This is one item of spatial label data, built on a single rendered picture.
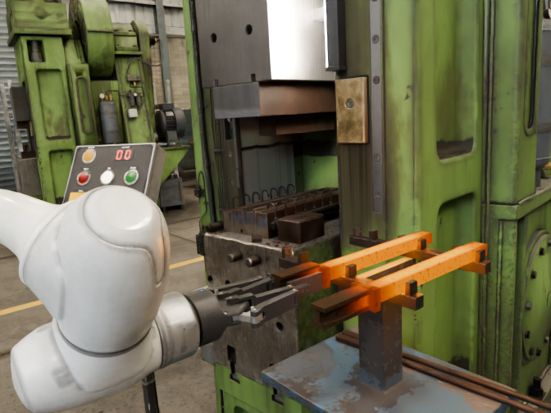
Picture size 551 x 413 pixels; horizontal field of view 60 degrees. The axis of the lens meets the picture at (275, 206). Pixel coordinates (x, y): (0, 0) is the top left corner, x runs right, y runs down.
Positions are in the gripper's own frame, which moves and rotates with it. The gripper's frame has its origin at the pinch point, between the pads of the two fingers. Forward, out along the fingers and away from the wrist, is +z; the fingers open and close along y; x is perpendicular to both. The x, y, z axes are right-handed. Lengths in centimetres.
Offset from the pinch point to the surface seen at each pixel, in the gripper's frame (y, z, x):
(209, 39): -72, 31, 50
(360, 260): 1.3, 13.4, 1.0
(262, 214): -54, 33, -2
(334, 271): 1.3, 7.0, 0.5
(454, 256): 12.8, 24.5, 1.5
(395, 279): 12.7, 8.5, 1.4
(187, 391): -135, 42, -101
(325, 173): -74, 79, 4
